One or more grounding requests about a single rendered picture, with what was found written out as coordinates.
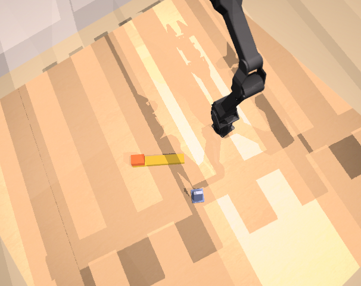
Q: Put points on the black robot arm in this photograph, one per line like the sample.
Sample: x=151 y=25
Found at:
x=224 y=111

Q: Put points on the yellow bar with orange block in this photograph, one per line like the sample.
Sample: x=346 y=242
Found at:
x=140 y=160

